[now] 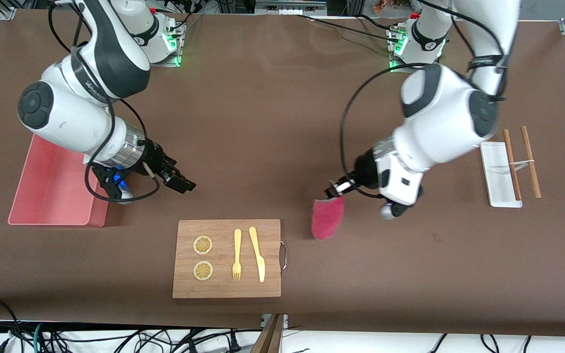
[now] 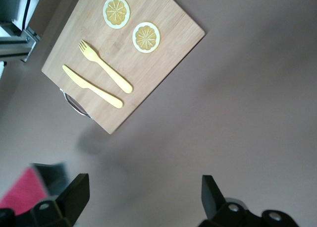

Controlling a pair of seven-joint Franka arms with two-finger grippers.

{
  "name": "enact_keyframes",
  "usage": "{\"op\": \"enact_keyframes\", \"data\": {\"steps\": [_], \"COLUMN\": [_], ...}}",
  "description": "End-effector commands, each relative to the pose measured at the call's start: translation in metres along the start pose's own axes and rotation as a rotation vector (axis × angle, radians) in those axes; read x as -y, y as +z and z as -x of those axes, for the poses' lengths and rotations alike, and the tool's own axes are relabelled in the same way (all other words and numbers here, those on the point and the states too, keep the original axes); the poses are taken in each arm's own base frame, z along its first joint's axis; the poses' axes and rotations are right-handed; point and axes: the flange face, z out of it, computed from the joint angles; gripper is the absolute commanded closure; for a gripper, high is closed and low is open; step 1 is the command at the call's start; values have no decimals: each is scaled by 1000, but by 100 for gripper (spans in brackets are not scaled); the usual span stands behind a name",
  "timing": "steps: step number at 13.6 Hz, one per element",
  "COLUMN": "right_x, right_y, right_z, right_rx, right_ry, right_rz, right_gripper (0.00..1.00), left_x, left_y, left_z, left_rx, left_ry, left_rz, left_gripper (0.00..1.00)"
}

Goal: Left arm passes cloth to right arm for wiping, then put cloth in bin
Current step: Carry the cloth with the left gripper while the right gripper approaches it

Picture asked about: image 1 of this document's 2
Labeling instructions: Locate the grey metal device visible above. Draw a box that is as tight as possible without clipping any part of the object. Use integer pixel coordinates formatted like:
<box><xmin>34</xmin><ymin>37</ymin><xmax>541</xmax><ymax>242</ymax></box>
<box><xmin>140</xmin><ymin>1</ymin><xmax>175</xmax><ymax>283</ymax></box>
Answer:
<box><xmin>256</xmin><ymin>0</ymin><xmax>328</xmax><ymax>15</ymax></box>

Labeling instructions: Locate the pink plastic bin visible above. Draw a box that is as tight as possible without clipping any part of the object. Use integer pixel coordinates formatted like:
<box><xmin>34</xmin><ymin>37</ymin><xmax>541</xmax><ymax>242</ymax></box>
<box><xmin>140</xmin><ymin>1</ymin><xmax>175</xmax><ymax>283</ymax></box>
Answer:
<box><xmin>8</xmin><ymin>133</ymin><xmax>110</xmax><ymax>228</ymax></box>

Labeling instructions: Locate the pink and grey cloth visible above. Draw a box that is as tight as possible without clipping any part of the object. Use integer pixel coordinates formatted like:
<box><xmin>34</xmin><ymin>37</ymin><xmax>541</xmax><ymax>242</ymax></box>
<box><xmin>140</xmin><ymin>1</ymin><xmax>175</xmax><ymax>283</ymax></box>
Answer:
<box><xmin>310</xmin><ymin>195</ymin><xmax>346</xmax><ymax>241</ymax></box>

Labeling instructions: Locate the yellow plastic fork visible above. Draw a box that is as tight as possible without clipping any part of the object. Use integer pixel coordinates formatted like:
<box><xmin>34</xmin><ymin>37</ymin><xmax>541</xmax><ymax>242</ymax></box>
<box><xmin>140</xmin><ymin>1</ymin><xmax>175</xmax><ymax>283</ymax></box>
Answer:
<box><xmin>232</xmin><ymin>228</ymin><xmax>242</xmax><ymax>282</ymax></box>

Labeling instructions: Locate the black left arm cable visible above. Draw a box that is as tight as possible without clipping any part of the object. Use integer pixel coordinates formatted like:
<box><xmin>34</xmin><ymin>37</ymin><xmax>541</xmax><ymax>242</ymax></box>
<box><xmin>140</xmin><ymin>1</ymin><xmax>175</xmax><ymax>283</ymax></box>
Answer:
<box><xmin>339</xmin><ymin>0</ymin><xmax>509</xmax><ymax>199</ymax></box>

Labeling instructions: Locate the yellow plastic knife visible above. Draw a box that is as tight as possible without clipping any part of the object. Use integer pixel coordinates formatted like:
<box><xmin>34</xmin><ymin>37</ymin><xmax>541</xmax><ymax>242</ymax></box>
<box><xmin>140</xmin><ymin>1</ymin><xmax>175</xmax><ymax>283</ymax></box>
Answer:
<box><xmin>249</xmin><ymin>226</ymin><xmax>266</xmax><ymax>283</ymax></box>

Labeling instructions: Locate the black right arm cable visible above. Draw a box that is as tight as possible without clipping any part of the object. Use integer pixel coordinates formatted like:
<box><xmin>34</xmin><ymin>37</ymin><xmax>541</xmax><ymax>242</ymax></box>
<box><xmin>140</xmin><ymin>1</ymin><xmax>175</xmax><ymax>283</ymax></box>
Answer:
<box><xmin>47</xmin><ymin>2</ymin><xmax>161</xmax><ymax>203</ymax></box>

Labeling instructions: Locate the black table cable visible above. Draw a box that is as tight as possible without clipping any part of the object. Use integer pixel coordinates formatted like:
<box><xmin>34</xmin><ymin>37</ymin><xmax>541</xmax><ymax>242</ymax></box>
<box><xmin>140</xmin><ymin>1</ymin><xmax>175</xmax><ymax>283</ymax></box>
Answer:
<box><xmin>296</xmin><ymin>14</ymin><xmax>402</xmax><ymax>43</ymax></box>

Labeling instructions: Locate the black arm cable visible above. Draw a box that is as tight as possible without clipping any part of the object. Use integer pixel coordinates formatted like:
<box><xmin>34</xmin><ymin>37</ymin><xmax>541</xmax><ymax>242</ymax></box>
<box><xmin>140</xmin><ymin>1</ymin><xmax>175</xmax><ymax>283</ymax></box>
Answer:
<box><xmin>47</xmin><ymin>2</ymin><xmax>161</xmax><ymax>203</ymax></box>
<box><xmin>339</xmin><ymin>0</ymin><xmax>509</xmax><ymax>199</ymax></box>

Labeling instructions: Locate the wooden cutting board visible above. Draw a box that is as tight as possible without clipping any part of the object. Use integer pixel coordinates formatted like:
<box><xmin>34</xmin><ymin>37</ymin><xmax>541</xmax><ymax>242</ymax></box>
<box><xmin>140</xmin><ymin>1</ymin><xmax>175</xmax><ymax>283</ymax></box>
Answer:
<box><xmin>172</xmin><ymin>219</ymin><xmax>288</xmax><ymax>299</ymax></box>

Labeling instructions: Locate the white rack tray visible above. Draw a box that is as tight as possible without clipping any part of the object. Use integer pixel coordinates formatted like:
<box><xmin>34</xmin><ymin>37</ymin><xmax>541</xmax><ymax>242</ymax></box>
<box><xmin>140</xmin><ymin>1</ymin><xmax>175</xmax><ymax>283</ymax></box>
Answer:
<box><xmin>480</xmin><ymin>142</ymin><xmax>523</xmax><ymax>208</ymax></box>

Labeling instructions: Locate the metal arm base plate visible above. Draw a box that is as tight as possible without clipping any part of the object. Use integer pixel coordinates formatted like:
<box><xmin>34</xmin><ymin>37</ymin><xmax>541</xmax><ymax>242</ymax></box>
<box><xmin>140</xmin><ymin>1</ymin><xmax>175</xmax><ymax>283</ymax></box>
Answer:
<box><xmin>388</xmin><ymin>27</ymin><xmax>442</xmax><ymax>74</ymax></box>
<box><xmin>150</xmin><ymin>12</ymin><xmax>181</xmax><ymax>68</ymax></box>

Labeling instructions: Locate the wooden plank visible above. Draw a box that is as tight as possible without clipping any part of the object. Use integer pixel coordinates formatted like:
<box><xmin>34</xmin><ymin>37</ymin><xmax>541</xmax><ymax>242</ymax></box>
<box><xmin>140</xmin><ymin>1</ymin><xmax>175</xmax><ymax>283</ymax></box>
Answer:
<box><xmin>251</xmin><ymin>314</ymin><xmax>285</xmax><ymax>353</ymax></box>

